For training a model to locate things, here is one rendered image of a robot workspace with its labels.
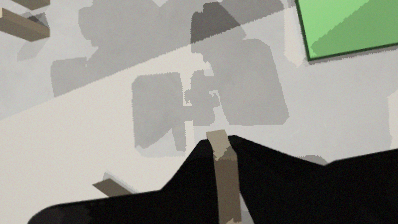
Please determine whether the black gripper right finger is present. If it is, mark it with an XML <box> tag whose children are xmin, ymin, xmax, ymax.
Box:
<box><xmin>228</xmin><ymin>135</ymin><xmax>398</xmax><ymax>224</ymax></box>

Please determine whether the beige domino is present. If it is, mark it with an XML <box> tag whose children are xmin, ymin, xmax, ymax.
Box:
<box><xmin>0</xmin><ymin>7</ymin><xmax>50</xmax><ymax>42</ymax></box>
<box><xmin>206</xmin><ymin>129</ymin><xmax>242</xmax><ymax>224</ymax></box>
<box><xmin>87</xmin><ymin>178</ymin><xmax>132</xmax><ymax>199</ymax></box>
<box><xmin>12</xmin><ymin>0</ymin><xmax>50</xmax><ymax>11</ymax></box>

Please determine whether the light green flat block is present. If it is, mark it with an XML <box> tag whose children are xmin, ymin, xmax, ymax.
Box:
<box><xmin>295</xmin><ymin>0</ymin><xmax>398</xmax><ymax>61</ymax></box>

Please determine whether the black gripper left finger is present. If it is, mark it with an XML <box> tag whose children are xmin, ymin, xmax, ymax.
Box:
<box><xmin>27</xmin><ymin>139</ymin><xmax>220</xmax><ymax>224</ymax></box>

